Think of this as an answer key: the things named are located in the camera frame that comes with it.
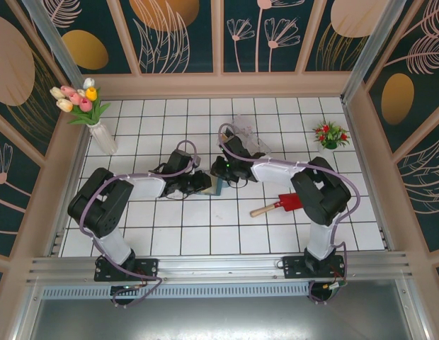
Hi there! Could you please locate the slotted grey cable duct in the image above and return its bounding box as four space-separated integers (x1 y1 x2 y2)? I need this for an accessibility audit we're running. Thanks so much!
40 283 312 300

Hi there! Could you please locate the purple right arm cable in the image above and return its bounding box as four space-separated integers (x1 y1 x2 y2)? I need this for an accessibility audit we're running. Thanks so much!
217 123 360 305

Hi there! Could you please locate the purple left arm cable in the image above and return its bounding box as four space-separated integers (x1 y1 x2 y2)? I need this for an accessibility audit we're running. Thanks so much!
79 140 202 308

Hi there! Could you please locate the aluminium mounting rail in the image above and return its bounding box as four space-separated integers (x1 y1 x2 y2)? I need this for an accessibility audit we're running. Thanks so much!
26 251 415 288

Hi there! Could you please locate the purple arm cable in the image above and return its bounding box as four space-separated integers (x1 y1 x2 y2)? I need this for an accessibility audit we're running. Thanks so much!
217 123 360 305
79 140 202 308

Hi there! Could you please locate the clear plastic box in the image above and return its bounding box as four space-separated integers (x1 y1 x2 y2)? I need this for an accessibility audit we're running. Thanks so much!
226 113 272 159

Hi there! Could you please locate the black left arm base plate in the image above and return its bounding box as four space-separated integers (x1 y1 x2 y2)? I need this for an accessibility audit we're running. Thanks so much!
93 257 160 283

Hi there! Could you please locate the white ribbed vase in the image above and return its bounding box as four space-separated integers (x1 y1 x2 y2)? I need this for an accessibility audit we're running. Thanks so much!
89 122 118 156

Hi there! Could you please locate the aluminium frame post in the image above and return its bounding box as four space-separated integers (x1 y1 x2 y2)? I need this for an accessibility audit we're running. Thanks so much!
20 0 85 86
341 0 407 104

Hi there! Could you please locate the red shovel with wooden handle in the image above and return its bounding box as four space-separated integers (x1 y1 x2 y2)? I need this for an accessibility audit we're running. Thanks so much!
249 193 304 218

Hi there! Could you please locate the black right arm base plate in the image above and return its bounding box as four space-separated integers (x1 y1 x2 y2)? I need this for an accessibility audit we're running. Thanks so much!
282 255 348 281

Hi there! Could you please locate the artificial tulip bouquet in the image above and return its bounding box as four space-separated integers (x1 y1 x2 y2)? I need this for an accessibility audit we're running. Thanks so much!
50 76 113 127

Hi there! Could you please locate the red-flowered plant in white pot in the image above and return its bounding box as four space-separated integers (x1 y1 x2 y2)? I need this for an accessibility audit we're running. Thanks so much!
311 120 350 154

